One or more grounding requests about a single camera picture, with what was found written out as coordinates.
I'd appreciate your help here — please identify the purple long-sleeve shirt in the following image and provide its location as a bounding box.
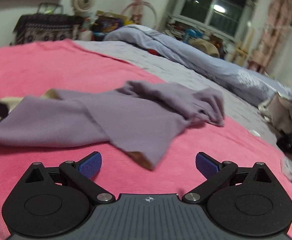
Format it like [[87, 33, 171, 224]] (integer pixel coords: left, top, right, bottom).
[[0, 80, 225, 170]]

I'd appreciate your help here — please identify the barred window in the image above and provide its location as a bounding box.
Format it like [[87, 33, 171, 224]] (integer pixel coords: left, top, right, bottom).
[[166, 0, 260, 41]]

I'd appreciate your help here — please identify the beige bag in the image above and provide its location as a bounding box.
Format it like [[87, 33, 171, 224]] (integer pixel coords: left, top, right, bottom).
[[195, 39, 220, 58]]

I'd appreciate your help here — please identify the beige garment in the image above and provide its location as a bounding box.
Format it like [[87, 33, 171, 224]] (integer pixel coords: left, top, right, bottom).
[[257, 92, 292, 133]]

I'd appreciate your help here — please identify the pink blanket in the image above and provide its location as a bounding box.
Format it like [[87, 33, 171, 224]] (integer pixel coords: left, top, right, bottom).
[[0, 39, 292, 240]]

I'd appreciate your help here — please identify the pink hoop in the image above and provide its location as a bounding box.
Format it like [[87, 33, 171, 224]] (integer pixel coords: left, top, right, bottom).
[[121, 1, 158, 30]]

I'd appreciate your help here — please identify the colourful printed box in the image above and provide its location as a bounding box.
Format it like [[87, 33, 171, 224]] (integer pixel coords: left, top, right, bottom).
[[93, 11, 129, 35]]

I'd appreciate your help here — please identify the beige desk fan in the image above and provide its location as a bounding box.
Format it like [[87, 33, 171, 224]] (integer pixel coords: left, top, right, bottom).
[[72, 0, 97, 17]]

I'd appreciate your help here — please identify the black patterned bag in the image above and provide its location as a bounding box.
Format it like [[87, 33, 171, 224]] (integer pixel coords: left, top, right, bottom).
[[13, 2, 84, 46]]

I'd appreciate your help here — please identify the wooden easel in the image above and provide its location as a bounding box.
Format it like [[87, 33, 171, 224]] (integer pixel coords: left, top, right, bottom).
[[230, 26, 254, 67]]

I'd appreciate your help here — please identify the lilac patterned bed sheet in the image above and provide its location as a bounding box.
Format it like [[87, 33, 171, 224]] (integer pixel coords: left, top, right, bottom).
[[73, 40, 292, 155]]

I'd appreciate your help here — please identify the lilac leaf-print duvet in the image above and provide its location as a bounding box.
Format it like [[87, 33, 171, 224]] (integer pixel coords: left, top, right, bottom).
[[103, 24, 292, 107]]

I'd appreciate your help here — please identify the windowsill clutter of toys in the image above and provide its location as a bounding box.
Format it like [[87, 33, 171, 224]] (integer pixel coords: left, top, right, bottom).
[[163, 22, 227, 46]]

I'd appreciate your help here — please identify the pink hanging curtain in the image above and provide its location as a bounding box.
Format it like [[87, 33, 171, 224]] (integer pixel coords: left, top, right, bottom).
[[247, 0, 292, 73]]

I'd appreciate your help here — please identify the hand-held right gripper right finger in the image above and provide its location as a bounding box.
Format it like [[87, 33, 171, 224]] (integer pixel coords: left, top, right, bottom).
[[182, 152, 274, 204]]

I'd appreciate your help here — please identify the clear plastic packet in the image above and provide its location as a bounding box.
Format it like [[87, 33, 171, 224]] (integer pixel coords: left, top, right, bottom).
[[280, 157, 292, 186]]

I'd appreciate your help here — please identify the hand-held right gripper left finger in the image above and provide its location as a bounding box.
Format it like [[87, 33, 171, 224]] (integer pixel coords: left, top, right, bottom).
[[23, 152, 116, 204]]

